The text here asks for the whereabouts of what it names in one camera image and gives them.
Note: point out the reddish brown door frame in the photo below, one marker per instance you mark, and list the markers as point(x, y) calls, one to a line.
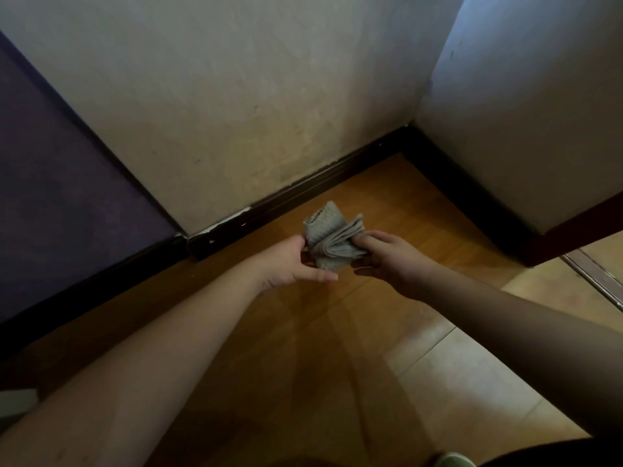
point(584, 228)

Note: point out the person's left forearm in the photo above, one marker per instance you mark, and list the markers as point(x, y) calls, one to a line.
point(146, 364)

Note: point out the metal door threshold strip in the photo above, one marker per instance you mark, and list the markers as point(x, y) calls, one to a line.
point(598, 279)

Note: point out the person's left hand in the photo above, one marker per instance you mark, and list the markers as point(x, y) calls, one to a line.
point(287, 267)

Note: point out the person's right forearm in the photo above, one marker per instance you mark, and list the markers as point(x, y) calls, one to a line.
point(525, 335)

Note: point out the grey cleaning cloth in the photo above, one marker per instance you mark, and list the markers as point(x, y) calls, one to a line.
point(331, 238)

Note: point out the person's right hand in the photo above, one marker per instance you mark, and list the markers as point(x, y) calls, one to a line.
point(399, 267)

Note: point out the black shorts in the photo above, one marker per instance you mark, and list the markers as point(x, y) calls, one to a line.
point(559, 454)

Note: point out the green white sneaker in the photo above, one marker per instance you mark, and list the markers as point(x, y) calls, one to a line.
point(455, 461)

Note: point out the chipped dark brown baseboard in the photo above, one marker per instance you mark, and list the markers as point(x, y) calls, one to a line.
point(302, 192)

